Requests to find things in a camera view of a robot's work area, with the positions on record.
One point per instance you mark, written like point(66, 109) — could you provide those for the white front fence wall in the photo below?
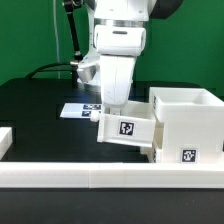
point(110, 175)

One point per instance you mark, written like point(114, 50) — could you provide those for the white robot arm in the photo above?
point(126, 13)

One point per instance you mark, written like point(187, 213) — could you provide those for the white left fence wall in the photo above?
point(5, 140)

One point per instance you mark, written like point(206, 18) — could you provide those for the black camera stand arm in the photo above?
point(70, 6)

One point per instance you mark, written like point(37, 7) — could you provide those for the white drawer tray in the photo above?
point(150, 153)
point(135, 126)

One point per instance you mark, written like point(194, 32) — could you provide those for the white fence wall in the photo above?
point(5, 140)
point(110, 175)

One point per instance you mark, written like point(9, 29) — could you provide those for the white base tag plate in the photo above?
point(79, 110)

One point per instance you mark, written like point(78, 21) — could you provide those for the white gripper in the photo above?
point(112, 59)

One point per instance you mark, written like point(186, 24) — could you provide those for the white drawer cabinet box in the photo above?
point(189, 125)

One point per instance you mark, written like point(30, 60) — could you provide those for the white front drawer tray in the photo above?
point(150, 153)

